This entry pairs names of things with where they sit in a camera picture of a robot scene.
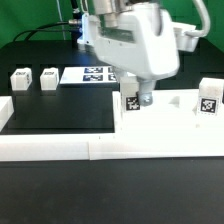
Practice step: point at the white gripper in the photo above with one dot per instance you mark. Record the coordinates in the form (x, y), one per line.
(141, 41)

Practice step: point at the white square tabletop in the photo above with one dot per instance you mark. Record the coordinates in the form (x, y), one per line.
(171, 109)

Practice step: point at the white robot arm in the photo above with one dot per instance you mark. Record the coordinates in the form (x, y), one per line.
(93, 8)

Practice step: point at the white base AprilTag sheet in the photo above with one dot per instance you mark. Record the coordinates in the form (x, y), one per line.
(90, 74)

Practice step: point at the white U-shaped obstacle fence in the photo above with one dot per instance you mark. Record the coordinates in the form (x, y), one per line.
(171, 143)

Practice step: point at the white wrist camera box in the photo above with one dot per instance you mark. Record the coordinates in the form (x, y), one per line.
(184, 42)

